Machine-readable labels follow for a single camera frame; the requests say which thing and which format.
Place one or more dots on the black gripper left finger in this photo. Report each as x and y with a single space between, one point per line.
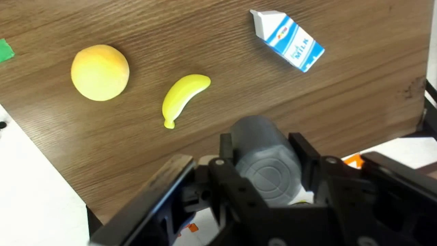
230 182

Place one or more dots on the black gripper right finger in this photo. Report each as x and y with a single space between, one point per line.
323 178

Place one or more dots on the grey cylinder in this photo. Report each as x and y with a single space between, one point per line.
268 168

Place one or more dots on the yellow toy banana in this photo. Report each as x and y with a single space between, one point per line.
182 96

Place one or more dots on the blue white milk carton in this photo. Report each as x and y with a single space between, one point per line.
289 41

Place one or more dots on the yellow toy lemon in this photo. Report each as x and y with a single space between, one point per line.
100 73

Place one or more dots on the long green tape strip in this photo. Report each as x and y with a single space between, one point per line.
6 51

